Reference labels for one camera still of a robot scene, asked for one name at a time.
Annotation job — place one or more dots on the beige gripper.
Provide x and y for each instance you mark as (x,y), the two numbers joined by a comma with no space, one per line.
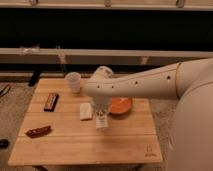
(101,105)

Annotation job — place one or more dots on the white labelled bottle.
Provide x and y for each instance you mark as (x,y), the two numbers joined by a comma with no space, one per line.
(101,121)

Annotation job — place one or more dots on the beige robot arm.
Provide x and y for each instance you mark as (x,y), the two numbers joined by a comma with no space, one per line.
(191,82)

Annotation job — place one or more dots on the white rectangular block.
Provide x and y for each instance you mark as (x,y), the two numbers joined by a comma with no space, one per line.
(85,111)

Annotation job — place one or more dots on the translucent plastic cup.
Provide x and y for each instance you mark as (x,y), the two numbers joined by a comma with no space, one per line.
(73,79)

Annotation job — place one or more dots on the black and red bar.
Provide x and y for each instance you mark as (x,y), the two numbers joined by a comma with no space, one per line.
(51,102)

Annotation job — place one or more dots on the dark red snack packet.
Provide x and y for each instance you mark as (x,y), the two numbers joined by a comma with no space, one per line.
(38,132)

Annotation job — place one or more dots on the black table leg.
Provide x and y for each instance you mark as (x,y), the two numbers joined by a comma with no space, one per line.
(35,76)

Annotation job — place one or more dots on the black object on floor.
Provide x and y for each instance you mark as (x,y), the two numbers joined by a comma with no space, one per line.
(4,143)

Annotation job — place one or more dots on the wooden shelf rail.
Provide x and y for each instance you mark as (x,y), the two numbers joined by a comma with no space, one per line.
(93,56)

